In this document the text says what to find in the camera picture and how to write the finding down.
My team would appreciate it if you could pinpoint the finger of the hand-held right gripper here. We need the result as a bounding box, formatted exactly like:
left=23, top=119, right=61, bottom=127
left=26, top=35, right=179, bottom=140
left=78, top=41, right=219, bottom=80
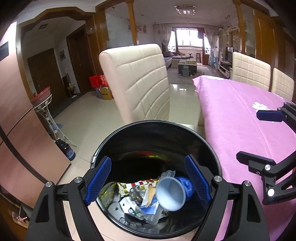
left=256, top=102, right=296, bottom=133
left=236, top=151, right=296, bottom=205

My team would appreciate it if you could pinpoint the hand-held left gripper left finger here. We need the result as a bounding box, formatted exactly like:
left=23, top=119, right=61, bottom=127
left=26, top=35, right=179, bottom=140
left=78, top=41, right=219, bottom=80
left=25, top=156, right=112, bottom=241

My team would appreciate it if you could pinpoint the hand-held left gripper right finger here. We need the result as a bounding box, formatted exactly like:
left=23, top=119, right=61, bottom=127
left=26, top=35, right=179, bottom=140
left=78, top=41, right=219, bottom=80
left=185, top=154, right=271, bottom=241

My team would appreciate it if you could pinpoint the blue paper cup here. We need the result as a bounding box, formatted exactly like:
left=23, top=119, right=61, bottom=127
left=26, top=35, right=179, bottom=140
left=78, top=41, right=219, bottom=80
left=156, top=176, right=195, bottom=212

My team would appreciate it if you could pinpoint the gold red snack wrapper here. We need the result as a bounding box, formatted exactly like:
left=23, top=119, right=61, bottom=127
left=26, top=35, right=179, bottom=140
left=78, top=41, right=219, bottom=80
left=113, top=178, right=160, bottom=195

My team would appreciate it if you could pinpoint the green white milk carton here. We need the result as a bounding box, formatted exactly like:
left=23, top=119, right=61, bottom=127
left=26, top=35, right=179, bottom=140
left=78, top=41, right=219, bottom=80
left=119, top=196, right=139, bottom=215

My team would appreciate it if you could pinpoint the black trash bin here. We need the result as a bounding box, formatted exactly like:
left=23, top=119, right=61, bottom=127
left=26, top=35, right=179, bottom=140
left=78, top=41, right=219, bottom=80
left=92, top=119, right=223, bottom=240

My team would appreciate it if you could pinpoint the clear plastic packaging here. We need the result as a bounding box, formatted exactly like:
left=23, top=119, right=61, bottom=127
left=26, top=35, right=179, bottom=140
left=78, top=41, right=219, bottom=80
left=143, top=209, right=167, bottom=225

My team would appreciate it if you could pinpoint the cream quilted chair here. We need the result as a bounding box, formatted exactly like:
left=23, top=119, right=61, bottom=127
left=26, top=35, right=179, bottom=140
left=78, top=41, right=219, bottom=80
left=99, top=44, right=171, bottom=124
left=232, top=51, right=271, bottom=92
left=271, top=68, right=295, bottom=101

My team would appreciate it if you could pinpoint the dark bottle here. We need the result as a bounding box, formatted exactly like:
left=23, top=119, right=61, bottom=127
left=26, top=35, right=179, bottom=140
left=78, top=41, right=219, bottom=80
left=55, top=138, right=76, bottom=160

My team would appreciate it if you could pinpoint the white television cabinet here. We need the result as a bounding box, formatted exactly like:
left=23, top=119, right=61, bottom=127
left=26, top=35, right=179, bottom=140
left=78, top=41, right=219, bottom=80
left=218, top=60, right=233, bottom=78

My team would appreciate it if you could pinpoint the black television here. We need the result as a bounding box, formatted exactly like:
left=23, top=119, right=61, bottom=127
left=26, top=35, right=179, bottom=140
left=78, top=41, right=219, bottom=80
left=225, top=46, right=234, bottom=62

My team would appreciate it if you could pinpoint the rose gold refrigerator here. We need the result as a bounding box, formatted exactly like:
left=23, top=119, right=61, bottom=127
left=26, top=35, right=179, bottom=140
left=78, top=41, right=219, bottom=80
left=0, top=22, right=71, bottom=207

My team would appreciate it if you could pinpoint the white metal stand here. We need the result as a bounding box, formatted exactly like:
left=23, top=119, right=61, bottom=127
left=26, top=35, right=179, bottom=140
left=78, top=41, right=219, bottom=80
left=33, top=102, right=78, bottom=147

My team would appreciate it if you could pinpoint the yellow cardboard box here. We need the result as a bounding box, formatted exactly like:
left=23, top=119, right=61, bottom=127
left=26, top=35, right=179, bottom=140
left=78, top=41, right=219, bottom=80
left=100, top=86, right=113, bottom=100

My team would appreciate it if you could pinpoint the glass coffee table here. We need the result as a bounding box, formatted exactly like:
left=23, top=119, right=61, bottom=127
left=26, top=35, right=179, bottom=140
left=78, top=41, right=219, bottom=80
left=178, top=57, right=198, bottom=77

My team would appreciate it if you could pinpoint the red gift box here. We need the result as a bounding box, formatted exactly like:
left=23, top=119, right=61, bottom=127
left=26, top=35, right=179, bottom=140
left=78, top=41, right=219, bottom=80
left=89, top=74, right=108, bottom=88

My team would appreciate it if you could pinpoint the red basin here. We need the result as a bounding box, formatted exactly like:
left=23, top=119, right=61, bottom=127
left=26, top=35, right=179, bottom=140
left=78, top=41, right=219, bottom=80
left=31, top=86, right=52, bottom=105

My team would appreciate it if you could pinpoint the barred window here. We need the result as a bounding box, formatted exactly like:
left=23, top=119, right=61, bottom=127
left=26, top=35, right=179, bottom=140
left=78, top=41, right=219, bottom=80
left=174, top=28, right=205, bottom=47

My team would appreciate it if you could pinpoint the grey sofa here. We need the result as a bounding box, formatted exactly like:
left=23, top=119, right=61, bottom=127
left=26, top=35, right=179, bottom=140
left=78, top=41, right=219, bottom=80
left=163, top=51, right=178, bottom=67

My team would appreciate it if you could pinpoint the dark wooden door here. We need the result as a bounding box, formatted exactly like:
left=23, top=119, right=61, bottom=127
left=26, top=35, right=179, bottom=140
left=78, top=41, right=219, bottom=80
left=27, top=49, right=67, bottom=107

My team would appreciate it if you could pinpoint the ceiling lamp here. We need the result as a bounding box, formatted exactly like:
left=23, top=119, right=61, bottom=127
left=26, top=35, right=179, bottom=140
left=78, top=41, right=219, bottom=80
left=174, top=5, right=197, bottom=15

